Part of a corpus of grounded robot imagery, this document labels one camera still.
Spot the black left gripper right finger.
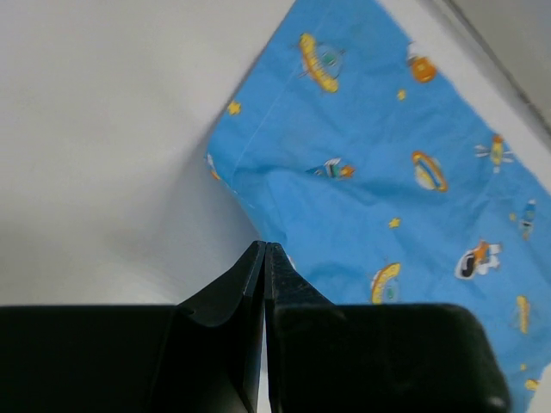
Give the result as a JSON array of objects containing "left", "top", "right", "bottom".
[{"left": 264, "top": 243, "right": 512, "bottom": 412}]

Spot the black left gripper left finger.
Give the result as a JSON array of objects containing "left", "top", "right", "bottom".
[{"left": 1, "top": 242, "right": 265, "bottom": 412}]

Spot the blue space-print placemat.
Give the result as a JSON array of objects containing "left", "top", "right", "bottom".
[{"left": 206, "top": 1, "right": 550, "bottom": 412}]

